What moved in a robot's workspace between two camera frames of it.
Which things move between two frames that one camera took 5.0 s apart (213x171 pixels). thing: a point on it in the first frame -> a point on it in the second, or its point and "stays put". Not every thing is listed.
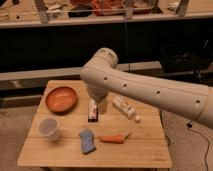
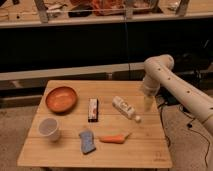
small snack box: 93,114 stays put
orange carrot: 115,139 stays put
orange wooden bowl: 61,99 stays put
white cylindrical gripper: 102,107 -> 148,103
